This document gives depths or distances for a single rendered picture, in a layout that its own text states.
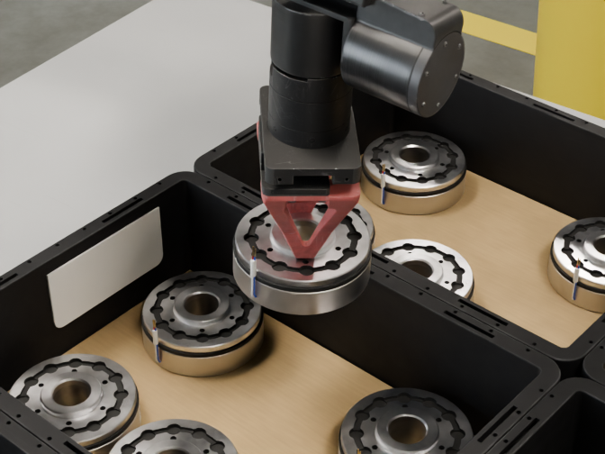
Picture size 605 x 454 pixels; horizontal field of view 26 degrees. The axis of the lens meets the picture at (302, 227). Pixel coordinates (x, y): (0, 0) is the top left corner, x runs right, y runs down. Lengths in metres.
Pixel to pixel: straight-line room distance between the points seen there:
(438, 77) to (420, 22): 0.04
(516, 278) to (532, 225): 0.08
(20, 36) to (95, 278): 2.28
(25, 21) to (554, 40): 1.37
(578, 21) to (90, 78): 1.26
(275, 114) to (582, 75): 1.94
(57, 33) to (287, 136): 2.50
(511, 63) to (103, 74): 1.62
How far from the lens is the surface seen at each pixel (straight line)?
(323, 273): 0.94
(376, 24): 0.82
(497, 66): 3.21
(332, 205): 0.90
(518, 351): 0.99
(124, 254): 1.13
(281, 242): 0.96
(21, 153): 1.63
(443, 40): 0.81
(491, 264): 1.22
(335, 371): 1.10
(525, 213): 1.29
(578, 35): 2.75
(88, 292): 1.12
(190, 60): 1.79
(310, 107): 0.87
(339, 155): 0.89
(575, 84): 2.81
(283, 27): 0.85
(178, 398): 1.09
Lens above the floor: 1.59
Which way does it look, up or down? 37 degrees down
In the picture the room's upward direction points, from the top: straight up
